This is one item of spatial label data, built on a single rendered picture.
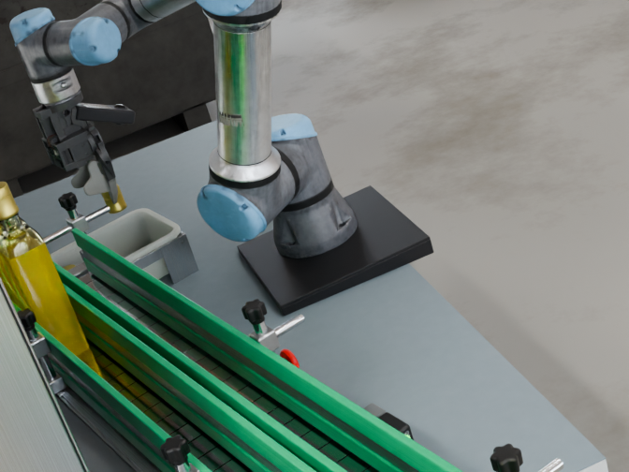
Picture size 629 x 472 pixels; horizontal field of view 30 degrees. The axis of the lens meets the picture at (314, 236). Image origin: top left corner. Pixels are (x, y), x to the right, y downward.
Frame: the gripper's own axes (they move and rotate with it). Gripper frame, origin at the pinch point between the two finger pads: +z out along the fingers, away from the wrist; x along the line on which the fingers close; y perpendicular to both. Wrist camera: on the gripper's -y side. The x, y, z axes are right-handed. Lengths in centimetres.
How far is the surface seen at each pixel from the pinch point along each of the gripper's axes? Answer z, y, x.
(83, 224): -3.3, 11.0, 14.7
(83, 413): 5, 32, 54
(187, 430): 5, 24, 70
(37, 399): -22, 43, 92
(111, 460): 5, 34, 67
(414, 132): 91, -159, -140
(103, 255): -3.1, 13.9, 28.7
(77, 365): -4, 31, 57
